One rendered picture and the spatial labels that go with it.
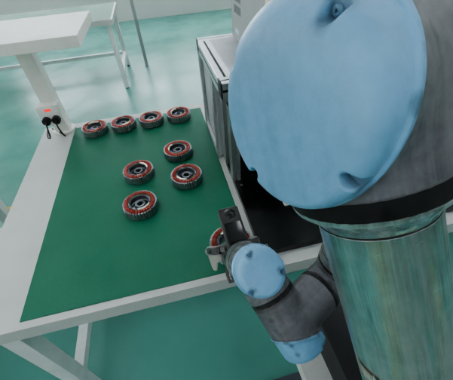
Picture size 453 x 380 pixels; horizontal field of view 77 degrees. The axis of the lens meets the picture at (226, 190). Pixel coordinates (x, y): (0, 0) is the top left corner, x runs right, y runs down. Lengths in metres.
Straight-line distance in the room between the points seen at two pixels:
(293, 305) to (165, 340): 1.15
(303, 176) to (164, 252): 0.73
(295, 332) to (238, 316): 1.09
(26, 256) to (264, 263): 0.79
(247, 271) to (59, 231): 0.75
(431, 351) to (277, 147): 0.19
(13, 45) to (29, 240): 0.59
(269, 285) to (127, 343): 1.25
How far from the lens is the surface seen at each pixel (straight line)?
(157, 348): 1.56
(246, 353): 1.50
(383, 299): 0.24
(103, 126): 1.44
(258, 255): 0.42
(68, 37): 1.10
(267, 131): 0.18
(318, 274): 0.52
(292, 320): 0.48
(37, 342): 1.13
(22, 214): 1.20
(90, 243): 0.97
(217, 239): 0.76
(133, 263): 0.87
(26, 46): 1.14
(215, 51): 1.07
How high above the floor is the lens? 1.44
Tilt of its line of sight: 44 degrees down
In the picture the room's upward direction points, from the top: 5 degrees counter-clockwise
